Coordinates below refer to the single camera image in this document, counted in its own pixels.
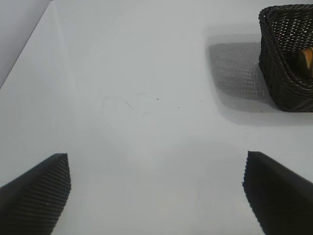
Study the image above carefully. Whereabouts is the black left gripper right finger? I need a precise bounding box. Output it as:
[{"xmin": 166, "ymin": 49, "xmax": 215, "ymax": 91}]
[{"xmin": 242, "ymin": 150, "xmax": 313, "ymax": 235}]

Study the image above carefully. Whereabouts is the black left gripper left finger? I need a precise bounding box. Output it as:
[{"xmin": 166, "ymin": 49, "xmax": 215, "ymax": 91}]
[{"xmin": 0, "ymin": 153, "xmax": 72, "ymax": 235}]

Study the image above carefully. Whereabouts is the long striped bread loaf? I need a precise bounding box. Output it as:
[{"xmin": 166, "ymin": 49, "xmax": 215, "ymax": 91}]
[{"xmin": 297, "ymin": 46, "xmax": 313, "ymax": 78}]

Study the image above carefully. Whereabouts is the dark brown wicker basket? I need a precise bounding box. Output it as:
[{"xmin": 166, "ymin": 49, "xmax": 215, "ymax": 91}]
[{"xmin": 258, "ymin": 3, "xmax": 313, "ymax": 113}]

